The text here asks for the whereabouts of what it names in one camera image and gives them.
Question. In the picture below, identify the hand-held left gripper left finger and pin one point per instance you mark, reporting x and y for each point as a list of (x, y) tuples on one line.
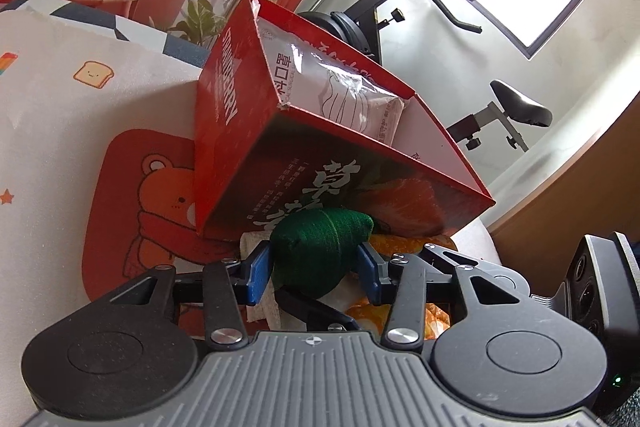
[(260, 272)]

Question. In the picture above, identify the black exercise bike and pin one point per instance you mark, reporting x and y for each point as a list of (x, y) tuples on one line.
[(360, 17)]

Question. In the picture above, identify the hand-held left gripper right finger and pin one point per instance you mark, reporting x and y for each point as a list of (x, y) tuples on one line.
[(367, 272)]

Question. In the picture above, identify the green soft toy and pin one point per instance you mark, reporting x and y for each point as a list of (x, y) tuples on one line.
[(320, 247)]

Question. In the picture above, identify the brown wooden board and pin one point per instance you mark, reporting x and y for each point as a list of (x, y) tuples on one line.
[(575, 197)]

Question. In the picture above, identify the red cardboard box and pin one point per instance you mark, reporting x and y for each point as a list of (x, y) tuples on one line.
[(225, 132)]

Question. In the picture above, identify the clear face mask packet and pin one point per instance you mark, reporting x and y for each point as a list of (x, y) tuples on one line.
[(320, 92)]

